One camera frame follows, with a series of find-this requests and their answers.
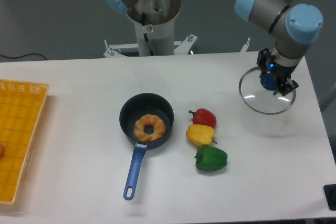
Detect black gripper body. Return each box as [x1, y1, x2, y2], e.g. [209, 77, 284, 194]
[268, 55, 297, 79]

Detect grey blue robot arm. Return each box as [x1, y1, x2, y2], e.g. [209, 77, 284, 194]
[105, 0, 323, 96]

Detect yellow plastic basket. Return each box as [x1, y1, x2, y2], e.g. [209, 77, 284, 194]
[1, 80, 49, 205]

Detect yellow bell pepper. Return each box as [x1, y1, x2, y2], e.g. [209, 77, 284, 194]
[186, 124, 216, 148]

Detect black device at table edge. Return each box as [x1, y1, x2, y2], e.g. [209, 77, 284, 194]
[323, 184, 336, 211]

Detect red bell pepper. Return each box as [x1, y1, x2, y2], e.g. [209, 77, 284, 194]
[188, 108, 217, 128]

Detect dark pot blue handle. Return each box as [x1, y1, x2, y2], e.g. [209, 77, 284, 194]
[119, 93, 174, 200]

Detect glass lid blue knob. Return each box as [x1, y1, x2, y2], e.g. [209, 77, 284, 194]
[238, 66, 297, 115]

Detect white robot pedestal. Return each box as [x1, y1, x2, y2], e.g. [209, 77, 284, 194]
[127, 0, 181, 56]

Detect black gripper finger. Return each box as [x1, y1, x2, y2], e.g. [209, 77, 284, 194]
[257, 48, 270, 78]
[273, 77, 299, 97]

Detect white metal base frame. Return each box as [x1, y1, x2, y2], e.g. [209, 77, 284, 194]
[103, 34, 251, 59]

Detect green bell pepper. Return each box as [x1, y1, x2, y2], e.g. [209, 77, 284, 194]
[194, 146, 228, 172]

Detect glazed donut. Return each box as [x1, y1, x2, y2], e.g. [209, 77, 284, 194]
[133, 114, 166, 142]

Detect black floor cable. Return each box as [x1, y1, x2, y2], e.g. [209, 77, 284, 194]
[0, 52, 48, 61]

